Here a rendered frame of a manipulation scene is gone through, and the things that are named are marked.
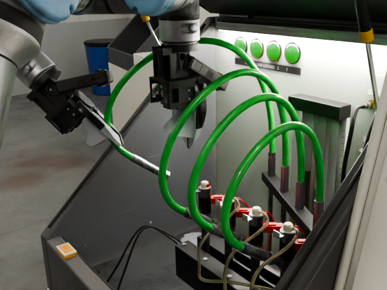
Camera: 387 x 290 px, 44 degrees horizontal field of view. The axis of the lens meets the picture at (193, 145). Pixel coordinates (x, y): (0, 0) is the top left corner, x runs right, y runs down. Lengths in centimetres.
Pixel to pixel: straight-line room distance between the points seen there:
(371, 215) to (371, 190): 4
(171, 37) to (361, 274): 51
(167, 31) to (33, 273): 225
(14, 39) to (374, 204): 55
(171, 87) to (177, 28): 11
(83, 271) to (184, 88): 47
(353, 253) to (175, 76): 43
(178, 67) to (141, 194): 52
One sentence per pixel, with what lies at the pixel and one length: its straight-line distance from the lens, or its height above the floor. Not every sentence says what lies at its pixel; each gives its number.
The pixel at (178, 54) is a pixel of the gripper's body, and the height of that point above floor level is 142.
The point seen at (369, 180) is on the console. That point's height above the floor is 125.
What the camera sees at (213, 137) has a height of 130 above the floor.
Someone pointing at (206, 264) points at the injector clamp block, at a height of 98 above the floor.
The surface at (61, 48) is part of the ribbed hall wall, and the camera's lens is 791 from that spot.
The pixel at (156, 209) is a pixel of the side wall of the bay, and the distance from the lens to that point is 138.
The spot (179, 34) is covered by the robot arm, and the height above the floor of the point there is 145.
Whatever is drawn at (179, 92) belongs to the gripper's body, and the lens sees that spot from 89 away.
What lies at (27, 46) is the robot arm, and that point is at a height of 149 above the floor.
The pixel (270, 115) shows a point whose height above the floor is 125.
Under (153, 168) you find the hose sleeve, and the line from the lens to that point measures 106.
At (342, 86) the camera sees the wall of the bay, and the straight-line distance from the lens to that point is 108.
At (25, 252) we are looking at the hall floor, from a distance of 317.
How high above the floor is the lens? 154
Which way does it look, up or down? 19 degrees down
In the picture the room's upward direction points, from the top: 1 degrees counter-clockwise
